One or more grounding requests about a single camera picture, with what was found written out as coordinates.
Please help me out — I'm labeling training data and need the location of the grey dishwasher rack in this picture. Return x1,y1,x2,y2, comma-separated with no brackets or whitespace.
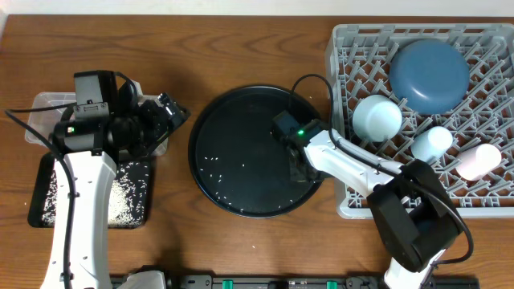
325,23,513,218

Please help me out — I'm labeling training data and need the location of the light blue cup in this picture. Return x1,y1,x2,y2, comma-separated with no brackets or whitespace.
410,126,453,164

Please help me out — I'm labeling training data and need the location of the round black serving tray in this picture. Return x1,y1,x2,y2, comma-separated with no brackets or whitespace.
188,85,320,218

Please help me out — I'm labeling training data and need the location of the clear plastic bin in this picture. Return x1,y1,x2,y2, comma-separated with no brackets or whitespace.
25,92,168,160

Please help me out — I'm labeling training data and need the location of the light blue bowl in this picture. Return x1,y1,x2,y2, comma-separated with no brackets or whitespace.
352,95,402,142

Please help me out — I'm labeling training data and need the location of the black mounting rail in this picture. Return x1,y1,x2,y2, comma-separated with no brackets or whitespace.
110,273,481,289

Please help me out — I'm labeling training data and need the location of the pink cup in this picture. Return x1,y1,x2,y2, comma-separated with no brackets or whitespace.
455,144,502,181

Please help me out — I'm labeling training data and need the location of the black rectangular tray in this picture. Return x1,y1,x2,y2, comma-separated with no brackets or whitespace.
27,150,153,230

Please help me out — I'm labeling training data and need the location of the cooked white rice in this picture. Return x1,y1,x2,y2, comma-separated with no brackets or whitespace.
41,159,149,228

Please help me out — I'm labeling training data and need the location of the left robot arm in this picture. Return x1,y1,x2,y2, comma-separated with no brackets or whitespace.
42,70,190,288

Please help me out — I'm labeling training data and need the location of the dark blue plate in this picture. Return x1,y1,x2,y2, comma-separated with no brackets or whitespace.
389,39,470,115

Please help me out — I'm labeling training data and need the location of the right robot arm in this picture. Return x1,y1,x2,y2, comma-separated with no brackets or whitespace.
272,116,469,288

